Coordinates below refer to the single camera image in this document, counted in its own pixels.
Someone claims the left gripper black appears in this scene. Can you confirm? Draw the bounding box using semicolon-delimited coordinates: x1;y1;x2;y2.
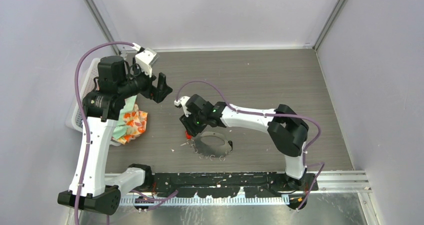
118;57;172;102

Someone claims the red key tag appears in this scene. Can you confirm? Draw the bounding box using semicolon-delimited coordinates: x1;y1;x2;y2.
185;131;193;140

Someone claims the silver perforated keyring plate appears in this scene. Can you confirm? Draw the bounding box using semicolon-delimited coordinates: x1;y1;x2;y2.
190;131;233;162

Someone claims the black key tag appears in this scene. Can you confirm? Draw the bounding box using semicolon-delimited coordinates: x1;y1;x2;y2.
226;140;233;153

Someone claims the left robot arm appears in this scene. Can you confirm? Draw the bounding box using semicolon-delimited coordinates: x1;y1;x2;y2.
57;54;172;216

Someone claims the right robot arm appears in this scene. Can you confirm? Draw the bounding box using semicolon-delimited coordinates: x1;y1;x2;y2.
173;94;309;190

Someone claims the orange floral cloth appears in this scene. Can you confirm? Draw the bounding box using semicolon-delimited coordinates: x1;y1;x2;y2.
112;104;148;145

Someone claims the mint green cloth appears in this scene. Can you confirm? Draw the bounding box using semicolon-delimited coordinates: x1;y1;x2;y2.
112;96;137;145

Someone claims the white plastic basket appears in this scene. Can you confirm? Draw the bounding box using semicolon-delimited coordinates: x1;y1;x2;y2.
65;58;125;132

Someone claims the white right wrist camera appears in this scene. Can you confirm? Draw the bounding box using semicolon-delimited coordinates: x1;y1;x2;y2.
173;96;191;117

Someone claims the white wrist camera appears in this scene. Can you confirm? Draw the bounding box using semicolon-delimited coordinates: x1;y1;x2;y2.
173;96;191;117
132;43;159;78

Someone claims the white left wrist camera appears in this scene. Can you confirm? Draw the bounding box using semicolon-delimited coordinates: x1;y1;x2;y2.
132;43;159;78

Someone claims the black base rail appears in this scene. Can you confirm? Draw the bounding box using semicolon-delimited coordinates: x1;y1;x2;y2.
135;172;319;199

